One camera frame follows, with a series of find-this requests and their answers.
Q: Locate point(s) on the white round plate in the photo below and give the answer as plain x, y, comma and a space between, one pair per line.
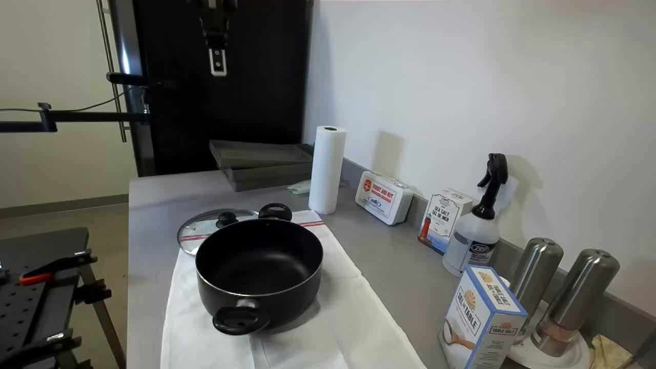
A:
575, 358

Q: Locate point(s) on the white box with red label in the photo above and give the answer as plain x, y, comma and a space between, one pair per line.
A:
382, 198

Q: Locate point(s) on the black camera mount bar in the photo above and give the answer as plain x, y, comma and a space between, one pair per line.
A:
62, 119

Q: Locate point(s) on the blue and white carton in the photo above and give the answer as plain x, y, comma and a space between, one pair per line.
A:
483, 320

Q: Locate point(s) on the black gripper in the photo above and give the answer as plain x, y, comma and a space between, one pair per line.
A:
218, 18

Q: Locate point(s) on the steel grinder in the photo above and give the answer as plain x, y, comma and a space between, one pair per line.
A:
536, 270
577, 299

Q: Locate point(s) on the stack of dark grey mats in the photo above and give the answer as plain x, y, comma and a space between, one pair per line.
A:
262, 164

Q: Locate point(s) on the black perforated workbench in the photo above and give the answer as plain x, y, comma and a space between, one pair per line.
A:
34, 295

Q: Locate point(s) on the yellow cloth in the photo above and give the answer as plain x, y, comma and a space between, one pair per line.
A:
607, 354

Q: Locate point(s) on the white paper towel roll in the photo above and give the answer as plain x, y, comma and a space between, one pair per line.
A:
326, 172

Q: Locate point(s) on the glass lid with black knob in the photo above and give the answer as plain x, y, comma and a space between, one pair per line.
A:
205, 228

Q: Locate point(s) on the white carton with red print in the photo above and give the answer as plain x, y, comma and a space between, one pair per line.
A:
443, 218

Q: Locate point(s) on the black cooking pot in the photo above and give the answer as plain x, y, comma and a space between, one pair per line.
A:
258, 263

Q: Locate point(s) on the clear spray bottle black trigger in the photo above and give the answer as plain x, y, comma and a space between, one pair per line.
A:
474, 232

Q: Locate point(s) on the white cloth with red stripes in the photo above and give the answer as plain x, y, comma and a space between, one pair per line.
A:
341, 320

